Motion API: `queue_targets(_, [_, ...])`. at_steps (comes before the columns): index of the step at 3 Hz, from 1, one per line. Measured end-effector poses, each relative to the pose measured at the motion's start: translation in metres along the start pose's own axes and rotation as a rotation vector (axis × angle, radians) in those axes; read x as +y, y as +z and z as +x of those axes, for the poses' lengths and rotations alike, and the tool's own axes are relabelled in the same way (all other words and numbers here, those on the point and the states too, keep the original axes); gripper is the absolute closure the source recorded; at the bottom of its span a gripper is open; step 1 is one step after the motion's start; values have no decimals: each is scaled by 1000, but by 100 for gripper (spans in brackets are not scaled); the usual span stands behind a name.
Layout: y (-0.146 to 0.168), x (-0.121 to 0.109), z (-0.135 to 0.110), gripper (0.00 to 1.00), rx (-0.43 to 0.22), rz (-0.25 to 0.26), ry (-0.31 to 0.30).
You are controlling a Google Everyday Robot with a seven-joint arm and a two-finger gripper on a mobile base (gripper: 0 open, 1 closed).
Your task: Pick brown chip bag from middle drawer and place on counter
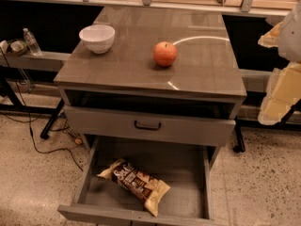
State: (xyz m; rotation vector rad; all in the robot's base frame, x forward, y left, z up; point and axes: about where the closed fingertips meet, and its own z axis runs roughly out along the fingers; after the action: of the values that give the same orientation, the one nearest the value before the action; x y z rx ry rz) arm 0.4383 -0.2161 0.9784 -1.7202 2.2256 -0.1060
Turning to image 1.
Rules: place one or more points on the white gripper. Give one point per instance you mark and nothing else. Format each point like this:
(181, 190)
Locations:
(292, 39)

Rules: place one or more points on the brown chip bag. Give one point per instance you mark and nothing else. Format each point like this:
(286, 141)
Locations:
(148, 189)

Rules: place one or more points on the open grey middle drawer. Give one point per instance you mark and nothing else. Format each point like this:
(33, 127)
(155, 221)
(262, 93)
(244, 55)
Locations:
(185, 168)

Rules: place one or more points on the grey drawer cabinet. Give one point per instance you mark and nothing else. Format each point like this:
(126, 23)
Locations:
(203, 82)

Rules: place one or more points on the closed grey top drawer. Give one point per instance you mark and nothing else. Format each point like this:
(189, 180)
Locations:
(114, 123)

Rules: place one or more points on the grey right bench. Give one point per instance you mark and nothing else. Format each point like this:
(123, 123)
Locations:
(255, 81)

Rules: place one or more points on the red apple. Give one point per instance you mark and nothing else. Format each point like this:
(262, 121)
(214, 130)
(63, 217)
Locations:
(164, 53)

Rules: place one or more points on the white ceramic bowl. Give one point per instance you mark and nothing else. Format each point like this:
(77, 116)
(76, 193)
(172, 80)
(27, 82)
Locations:
(98, 38)

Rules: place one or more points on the grey side bench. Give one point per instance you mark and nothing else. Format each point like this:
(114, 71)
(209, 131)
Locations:
(48, 61)

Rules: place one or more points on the clear plastic water bottle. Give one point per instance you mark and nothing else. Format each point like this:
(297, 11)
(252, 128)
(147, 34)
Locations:
(31, 42)

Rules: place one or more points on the small dish with wrappers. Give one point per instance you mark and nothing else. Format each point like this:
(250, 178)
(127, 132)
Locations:
(13, 48)

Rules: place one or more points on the black drawer handle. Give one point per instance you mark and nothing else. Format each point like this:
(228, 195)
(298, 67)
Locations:
(147, 127)

